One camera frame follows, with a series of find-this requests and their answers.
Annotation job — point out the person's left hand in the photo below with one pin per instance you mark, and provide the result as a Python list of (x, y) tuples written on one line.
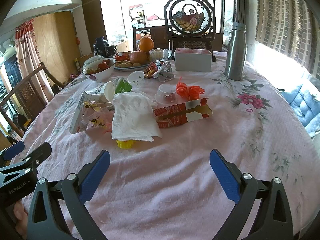
[(22, 219)]

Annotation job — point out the white rectangular box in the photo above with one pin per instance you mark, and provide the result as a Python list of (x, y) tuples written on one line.
[(193, 60)]

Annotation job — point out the silver fruit plate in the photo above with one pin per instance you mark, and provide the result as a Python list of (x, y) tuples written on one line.
[(121, 67)]

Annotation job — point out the orange plastic netting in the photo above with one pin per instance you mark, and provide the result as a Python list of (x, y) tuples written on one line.
[(189, 92)]

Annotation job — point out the blue sofa cushion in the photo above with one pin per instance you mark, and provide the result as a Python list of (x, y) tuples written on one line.
[(302, 95)]

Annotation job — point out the glass cup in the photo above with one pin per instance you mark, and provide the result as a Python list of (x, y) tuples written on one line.
[(159, 54)]

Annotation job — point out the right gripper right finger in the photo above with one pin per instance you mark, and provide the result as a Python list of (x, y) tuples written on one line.
[(238, 189)]

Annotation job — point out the white bowl with fruit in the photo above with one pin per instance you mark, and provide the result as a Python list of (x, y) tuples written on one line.
[(99, 70)]

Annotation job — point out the green snack packet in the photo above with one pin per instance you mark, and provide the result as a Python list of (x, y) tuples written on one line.
[(121, 85)]

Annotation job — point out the clear plastic cup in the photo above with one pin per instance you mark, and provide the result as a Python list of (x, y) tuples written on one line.
[(166, 94)]

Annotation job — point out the pink floral tablecloth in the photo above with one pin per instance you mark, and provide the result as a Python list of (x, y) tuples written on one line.
[(166, 189)]

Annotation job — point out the red foil snack wrapper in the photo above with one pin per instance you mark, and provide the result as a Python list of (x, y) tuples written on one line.
[(159, 70)]

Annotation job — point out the stainless steel bottle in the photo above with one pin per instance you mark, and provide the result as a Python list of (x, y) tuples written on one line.
[(237, 51)]

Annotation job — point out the top orange fruit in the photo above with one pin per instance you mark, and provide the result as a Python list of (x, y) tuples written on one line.
[(146, 44)]

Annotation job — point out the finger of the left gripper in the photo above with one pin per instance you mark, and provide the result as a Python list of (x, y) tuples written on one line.
[(35, 158), (12, 151)]

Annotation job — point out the wooden armchair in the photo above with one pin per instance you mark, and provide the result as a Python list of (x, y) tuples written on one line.
[(28, 97)]

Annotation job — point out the orange fruit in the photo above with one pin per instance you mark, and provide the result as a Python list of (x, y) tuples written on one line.
[(138, 57), (146, 44)]

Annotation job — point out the black jar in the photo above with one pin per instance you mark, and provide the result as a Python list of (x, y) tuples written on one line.
[(100, 47)]

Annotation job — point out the white paper cup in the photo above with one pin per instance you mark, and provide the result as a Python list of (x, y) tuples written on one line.
[(103, 93)]

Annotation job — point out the beige window curtain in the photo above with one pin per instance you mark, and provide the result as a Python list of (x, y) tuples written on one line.
[(290, 27)]

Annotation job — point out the pink floral curtain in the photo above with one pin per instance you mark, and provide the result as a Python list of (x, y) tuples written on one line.
[(29, 60)]

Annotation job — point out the lower orange fruit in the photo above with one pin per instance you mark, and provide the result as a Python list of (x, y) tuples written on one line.
[(138, 57)]

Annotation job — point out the white tissue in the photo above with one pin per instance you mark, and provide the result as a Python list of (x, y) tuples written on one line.
[(134, 118)]

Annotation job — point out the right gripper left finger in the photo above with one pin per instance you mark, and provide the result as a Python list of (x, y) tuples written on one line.
[(80, 188)]

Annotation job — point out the framed embroidery basket screen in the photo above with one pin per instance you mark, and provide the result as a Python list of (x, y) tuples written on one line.
[(190, 24)]

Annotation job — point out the red gold carton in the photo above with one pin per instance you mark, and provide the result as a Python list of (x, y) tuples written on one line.
[(182, 113)]

